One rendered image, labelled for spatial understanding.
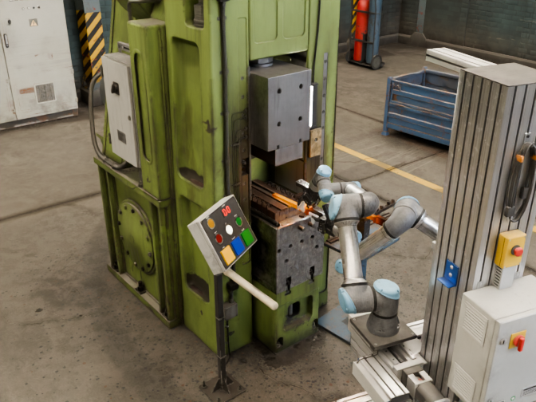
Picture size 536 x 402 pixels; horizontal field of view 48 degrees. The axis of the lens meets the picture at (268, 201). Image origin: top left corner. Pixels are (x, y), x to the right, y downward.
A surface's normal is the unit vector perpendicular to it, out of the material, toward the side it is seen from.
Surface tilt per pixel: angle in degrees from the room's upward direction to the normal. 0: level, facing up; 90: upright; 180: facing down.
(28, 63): 90
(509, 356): 90
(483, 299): 0
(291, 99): 90
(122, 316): 0
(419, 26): 90
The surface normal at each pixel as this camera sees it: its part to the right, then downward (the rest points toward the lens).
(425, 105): -0.72, 0.29
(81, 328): 0.00, -0.90
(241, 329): 0.62, 0.35
